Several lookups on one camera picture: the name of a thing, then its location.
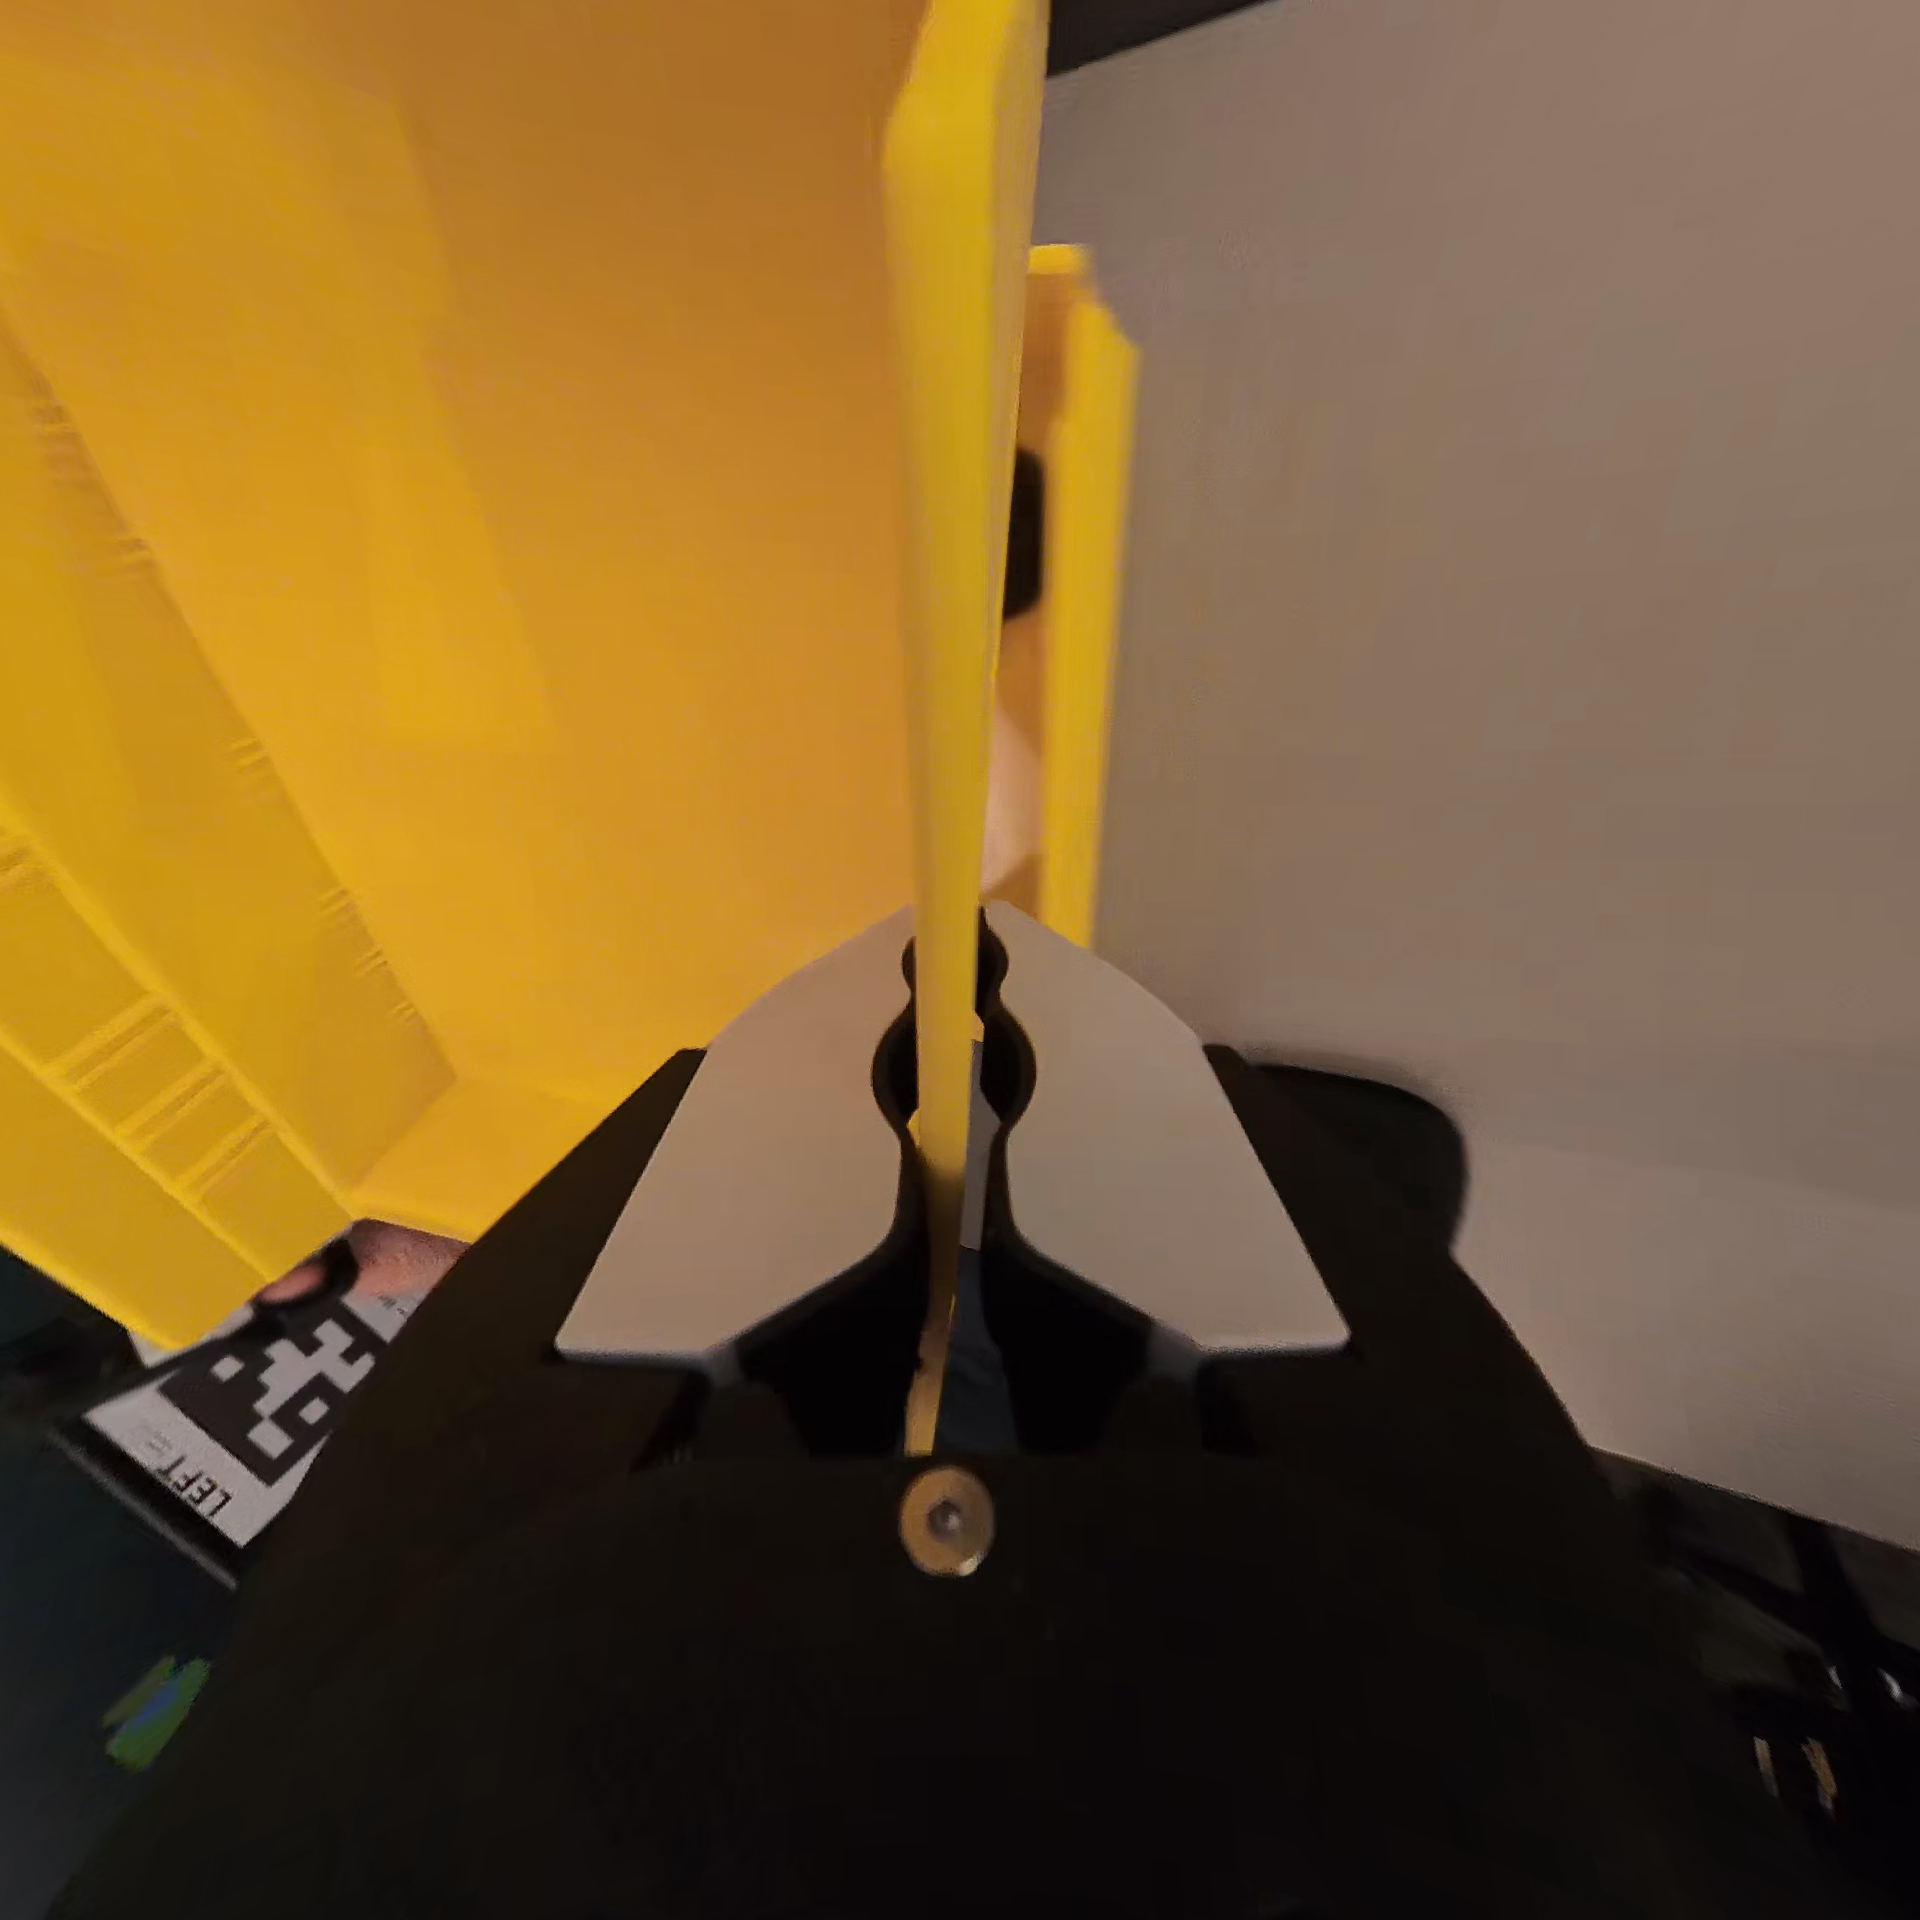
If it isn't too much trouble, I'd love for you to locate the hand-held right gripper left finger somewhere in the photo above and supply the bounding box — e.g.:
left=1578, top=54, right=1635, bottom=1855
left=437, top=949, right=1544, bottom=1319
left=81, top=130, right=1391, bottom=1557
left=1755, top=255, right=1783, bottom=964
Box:
left=556, top=902, right=924, bottom=1454

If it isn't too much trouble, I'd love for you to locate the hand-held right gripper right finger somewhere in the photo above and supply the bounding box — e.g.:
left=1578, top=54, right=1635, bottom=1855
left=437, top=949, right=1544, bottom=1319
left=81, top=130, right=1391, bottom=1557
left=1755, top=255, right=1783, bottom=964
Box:
left=979, top=901, right=1353, bottom=1454

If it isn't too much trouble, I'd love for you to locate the person's left hand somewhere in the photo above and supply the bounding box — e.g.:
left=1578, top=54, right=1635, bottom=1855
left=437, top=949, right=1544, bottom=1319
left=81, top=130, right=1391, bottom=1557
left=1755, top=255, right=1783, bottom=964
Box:
left=256, top=1217, right=472, bottom=1310

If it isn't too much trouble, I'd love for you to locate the black framed marker sign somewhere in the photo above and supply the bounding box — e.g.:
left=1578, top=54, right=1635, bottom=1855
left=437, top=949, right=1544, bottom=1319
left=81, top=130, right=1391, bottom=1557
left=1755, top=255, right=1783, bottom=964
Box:
left=45, top=1237, right=437, bottom=1592

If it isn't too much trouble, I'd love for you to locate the black office chair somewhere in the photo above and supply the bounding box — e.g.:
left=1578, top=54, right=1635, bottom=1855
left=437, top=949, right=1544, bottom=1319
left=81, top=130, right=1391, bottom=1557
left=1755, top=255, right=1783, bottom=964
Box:
left=1576, top=1447, right=1920, bottom=1920

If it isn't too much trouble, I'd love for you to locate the black rectangular table pad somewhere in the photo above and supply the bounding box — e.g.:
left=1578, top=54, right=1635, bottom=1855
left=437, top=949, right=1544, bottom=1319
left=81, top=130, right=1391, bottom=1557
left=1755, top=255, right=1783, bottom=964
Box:
left=1044, top=0, right=1268, bottom=78

